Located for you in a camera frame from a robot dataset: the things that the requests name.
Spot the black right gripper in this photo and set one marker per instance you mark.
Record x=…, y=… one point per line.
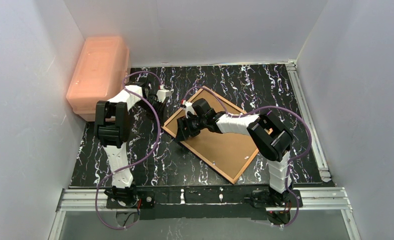
x=182, y=129

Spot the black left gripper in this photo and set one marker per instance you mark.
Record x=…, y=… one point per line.
x=159, y=108

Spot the brown fibreboard backing board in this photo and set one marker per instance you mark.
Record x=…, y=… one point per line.
x=223, y=145

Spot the wooden picture frame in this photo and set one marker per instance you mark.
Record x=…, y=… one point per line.
x=200, y=155

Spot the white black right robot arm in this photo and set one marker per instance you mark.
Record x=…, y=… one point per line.
x=267, y=132

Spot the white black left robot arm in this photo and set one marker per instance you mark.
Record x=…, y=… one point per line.
x=112, y=125

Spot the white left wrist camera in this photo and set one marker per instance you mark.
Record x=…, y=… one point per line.
x=163, y=95

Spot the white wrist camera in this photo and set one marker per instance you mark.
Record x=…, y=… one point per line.
x=163, y=95
x=188, y=108

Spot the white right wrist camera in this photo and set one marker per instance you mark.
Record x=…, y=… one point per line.
x=188, y=108

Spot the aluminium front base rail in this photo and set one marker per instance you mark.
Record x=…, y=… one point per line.
x=313, y=199

